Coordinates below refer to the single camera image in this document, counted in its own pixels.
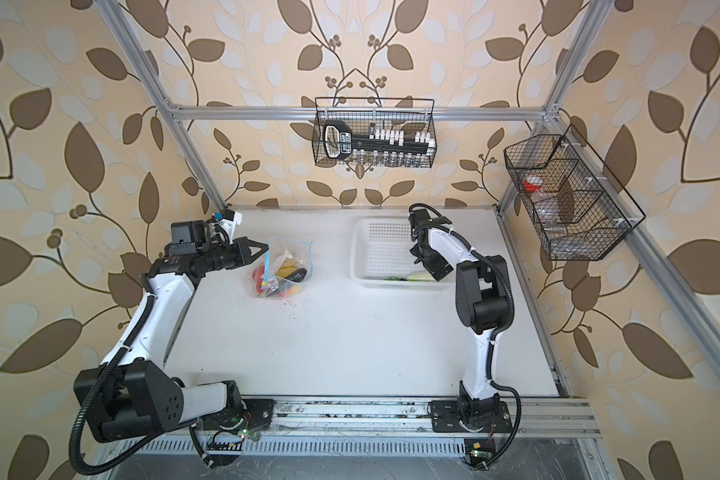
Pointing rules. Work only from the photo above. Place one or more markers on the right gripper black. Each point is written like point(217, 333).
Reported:
point(433, 268)

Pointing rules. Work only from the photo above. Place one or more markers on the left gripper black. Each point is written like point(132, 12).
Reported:
point(242, 255)

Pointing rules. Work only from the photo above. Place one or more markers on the red toy tomato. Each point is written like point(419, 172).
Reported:
point(258, 276)

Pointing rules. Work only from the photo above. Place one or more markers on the clear zip top bag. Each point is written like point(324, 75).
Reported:
point(281, 250)

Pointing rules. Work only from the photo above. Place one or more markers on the red toy apple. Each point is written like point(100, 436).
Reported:
point(270, 289)

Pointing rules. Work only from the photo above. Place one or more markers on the dark toy eggplant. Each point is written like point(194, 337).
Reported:
point(298, 275)

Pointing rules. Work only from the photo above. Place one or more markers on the red yellow toy mango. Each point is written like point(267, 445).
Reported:
point(291, 290)

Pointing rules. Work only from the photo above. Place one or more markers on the yellow toy potato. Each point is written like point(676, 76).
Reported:
point(286, 270)

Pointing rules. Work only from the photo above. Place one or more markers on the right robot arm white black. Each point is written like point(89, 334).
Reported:
point(485, 305)

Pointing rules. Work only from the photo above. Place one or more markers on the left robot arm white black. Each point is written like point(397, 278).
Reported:
point(129, 395)

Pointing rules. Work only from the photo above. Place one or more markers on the white plastic basket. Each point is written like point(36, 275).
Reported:
point(380, 249)

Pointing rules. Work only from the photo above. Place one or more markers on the white toy radish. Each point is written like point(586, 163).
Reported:
point(421, 276)

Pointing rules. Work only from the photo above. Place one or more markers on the red capped clear bottle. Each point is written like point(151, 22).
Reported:
point(534, 186)

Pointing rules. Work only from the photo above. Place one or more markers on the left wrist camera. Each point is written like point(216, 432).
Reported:
point(194, 237)

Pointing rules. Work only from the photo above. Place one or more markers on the black wire basket back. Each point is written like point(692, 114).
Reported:
point(409, 114)

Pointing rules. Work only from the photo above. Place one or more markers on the black wire basket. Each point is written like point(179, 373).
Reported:
point(592, 210)
point(409, 114)

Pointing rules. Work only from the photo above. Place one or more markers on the black tool with handle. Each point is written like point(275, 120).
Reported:
point(340, 142)

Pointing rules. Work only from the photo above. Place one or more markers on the black wire basket right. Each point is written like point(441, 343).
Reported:
point(592, 210)

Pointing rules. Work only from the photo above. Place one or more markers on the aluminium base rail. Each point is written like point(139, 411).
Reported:
point(391, 426)

